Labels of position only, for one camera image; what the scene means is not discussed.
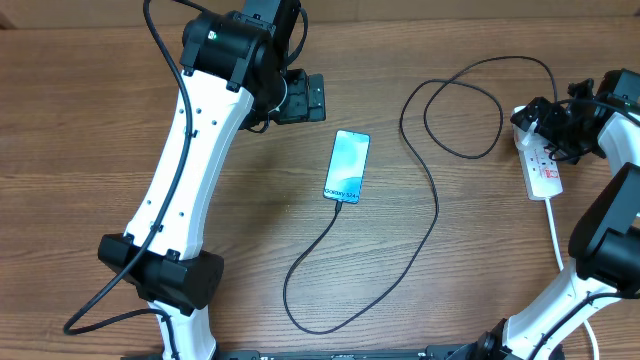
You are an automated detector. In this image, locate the black USB charging cable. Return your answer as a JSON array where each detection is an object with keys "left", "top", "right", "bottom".
[{"left": 282, "top": 55, "right": 559, "bottom": 336}]

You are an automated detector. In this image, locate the blue screen Galaxy smartphone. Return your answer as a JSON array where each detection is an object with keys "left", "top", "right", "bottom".
[{"left": 323, "top": 130, "right": 371, "bottom": 204}]

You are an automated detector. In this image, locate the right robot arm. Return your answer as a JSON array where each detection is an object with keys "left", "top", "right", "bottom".
[{"left": 451, "top": 69, "right": 639, "bottom": 359}]

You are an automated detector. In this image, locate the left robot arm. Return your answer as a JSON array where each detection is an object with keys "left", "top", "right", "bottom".
[{"left": 98, "top": 1, "right": 326, "bottom": 359}]

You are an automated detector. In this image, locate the white charger plug adapter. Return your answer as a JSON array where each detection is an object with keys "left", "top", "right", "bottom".
[{"left": 513, "top": 126, "right": 541, "bottom": 152}]

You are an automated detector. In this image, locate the white power strip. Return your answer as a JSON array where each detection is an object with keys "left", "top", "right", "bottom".
[{"left": 517, "top": 134, "right": 563, "bottom": 202}]

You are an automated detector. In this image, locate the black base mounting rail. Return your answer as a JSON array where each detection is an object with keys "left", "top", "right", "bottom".
[{"left": 119, "top": 344, "right": 566, "bottom": 360}]

